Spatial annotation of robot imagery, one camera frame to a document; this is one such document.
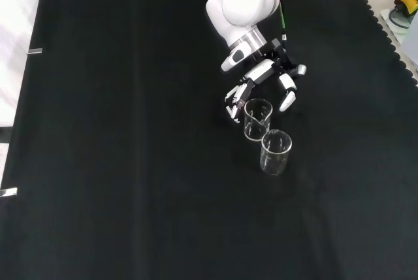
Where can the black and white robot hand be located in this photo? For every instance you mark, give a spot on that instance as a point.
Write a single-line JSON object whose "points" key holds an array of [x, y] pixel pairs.
{"points": [[261, 72]]}

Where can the clear glass beaker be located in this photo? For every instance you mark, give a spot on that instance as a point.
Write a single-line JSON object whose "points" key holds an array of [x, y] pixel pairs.
{"points": [[253, 126], [276, 162]]}

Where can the black bench cloth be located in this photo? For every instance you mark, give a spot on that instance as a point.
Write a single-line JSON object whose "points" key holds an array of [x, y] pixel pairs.
{"points": [[147, 130]]}

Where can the pale board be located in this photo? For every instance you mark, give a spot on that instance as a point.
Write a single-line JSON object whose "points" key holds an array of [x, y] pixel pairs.
{"points": [[392, 34]]}

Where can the pale grey box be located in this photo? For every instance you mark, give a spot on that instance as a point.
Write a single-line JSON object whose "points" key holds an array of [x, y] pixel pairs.
{"points": [[411, 41]]}

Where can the clear cloth clip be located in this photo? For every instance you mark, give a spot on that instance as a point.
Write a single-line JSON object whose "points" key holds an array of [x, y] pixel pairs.
{"points": [[35, 51], [8, 192]]}

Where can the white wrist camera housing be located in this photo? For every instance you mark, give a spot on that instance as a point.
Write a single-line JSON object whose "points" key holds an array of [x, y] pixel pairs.
{"points": [[233, 59]]}

